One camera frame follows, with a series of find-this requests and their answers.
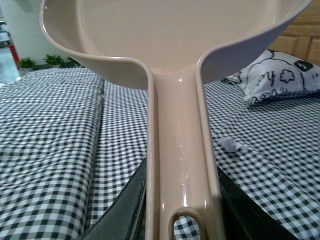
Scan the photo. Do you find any folded checkered blanket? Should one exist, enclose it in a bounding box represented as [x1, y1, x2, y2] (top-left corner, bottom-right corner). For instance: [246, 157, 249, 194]
[0, 68, 104, 240]

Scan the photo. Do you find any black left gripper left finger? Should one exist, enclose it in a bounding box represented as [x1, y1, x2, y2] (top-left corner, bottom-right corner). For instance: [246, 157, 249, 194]
[84, 159, 147, 240]

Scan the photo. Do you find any wooden headboard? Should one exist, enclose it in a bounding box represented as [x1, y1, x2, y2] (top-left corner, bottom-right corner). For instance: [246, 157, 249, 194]
[268, 0, 320, 65]

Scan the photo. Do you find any black white checkered bedsheet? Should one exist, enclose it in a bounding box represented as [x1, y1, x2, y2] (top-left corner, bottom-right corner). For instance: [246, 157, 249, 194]
[86, 80, 320, 240]

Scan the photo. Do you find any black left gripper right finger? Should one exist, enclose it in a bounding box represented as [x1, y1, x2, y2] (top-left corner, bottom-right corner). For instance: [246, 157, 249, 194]
[217, 168, 297, 240]

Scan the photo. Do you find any beige plastic dustpan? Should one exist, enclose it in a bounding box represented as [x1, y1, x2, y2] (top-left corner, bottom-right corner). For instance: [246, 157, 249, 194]
[40, 0, 310, 240]

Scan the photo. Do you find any white paper trash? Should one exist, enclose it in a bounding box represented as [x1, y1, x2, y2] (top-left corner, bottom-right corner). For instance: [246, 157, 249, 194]
[217, 137, 249, 153]

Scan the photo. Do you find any white cartoon print pillow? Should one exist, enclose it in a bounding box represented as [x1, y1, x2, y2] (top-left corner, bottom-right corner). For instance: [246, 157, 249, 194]
[222, 49, 320, 107]

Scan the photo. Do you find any green potted plant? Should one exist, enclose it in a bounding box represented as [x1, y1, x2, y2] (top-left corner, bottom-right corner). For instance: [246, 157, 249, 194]
[67, 56, 83, 68]
[43, 54, 64, 68]
[18, 57, 36, 72]

